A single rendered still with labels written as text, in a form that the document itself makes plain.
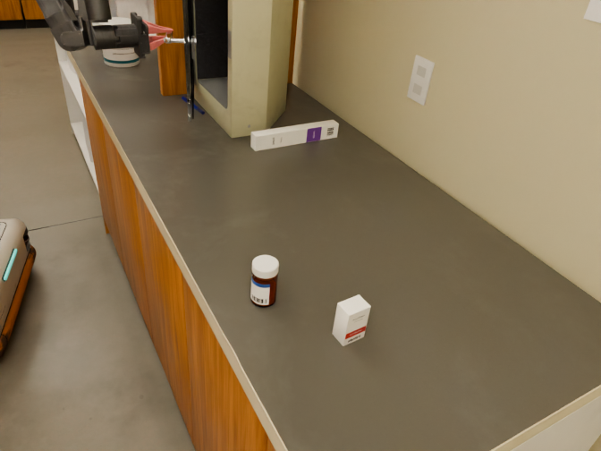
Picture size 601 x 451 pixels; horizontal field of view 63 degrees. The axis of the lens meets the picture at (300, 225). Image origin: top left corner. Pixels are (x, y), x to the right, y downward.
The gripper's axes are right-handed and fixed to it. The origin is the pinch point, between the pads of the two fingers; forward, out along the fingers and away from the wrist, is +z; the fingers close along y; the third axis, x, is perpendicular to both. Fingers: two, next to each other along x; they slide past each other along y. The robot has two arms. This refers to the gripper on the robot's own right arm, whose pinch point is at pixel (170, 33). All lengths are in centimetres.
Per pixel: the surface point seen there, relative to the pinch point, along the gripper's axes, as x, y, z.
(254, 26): -14.4, 4.6, 17.9
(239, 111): -14.4, -18.1, 13.9
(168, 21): 22.8, -2.5, 6.8
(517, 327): -104, -26, 28
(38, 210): 120, -120, -41
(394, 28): -27, 6, 55
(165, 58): 22.8, -13.8, 4.8
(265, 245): -64, -26, -2
